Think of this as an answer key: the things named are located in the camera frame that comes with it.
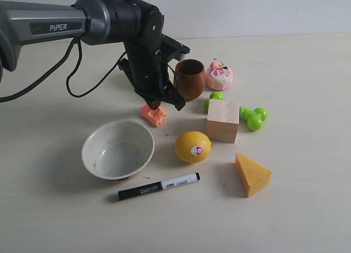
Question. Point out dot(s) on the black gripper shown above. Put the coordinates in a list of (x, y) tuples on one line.
[(148, 73)]

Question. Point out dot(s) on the orange sponge piece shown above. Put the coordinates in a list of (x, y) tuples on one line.
[(155, 117)]

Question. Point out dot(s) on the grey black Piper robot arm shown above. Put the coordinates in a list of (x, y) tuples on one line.
[(135, 23)]

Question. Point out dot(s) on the brown wooden cup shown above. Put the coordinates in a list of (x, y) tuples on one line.
[(190, 78)]

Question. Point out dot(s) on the yellow lemon with sticker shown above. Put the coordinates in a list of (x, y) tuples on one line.
[(192, 147)]

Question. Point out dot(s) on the pink toy cupcake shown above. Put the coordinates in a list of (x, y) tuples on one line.
[(218, 77)]

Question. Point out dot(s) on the light wooden cube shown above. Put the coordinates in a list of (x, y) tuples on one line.
[(222, 120)]

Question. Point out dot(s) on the white ceramic bowl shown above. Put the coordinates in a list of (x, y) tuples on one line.
[(118, 150)]

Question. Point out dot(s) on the green plastic toy dumbbell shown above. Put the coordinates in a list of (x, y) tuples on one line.
[(254, 118)]

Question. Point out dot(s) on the black and white marker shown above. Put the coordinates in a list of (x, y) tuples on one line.
[(158, 186)]

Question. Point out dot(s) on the orange cheese wedge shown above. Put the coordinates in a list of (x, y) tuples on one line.
[(254, 176)]

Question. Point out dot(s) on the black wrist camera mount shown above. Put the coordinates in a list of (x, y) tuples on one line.
[(171, 49)]

